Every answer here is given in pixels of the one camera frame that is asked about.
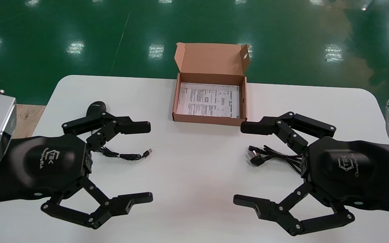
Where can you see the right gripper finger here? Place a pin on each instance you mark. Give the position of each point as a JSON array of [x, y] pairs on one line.
[[258, 126], [265, 207]]

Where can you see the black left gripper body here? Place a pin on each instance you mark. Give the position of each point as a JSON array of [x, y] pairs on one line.
[[49, 162]]

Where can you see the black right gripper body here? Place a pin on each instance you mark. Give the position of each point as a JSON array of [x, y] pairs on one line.
[[346, 168]]

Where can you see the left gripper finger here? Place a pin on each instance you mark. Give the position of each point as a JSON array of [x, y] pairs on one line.
[[120, 204], [133, 127]]

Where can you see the open brown cardboard box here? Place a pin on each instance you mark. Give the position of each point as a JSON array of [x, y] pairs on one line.
[[211, 60]]

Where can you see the black computer mouse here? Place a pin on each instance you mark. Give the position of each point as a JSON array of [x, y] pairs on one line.
[[96, 107]]

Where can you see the white printed manual sheet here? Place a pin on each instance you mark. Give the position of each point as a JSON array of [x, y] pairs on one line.
[[208, 99]]

